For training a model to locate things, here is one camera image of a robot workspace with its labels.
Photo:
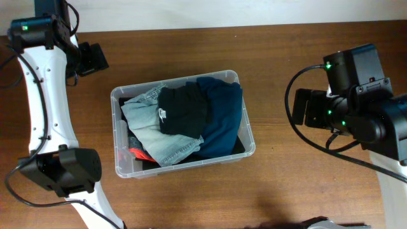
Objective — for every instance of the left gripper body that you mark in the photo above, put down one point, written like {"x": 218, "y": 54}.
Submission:
{"x": 93, "y": 58}

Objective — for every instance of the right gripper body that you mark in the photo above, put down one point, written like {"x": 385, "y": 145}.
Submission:
{"x": 311, "y": 107}

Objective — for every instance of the light blue jeans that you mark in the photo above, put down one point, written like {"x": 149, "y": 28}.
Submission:
{"x": 142, "y": 114}

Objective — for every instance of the blue cloth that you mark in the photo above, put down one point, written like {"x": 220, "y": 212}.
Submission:
{"x": 213, "y": 116}

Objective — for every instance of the black shorts with red trim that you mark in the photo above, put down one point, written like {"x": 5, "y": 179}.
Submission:
{"x": 136, "y": 147}

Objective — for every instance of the small black shirt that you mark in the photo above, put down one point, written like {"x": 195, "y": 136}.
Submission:
{"x": 183, "y": 110}

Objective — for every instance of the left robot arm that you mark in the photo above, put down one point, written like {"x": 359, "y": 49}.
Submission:
{"x": 49, "y": 53}

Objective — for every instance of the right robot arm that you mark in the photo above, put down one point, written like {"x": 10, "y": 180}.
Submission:
{"x": 357, "y": 119}

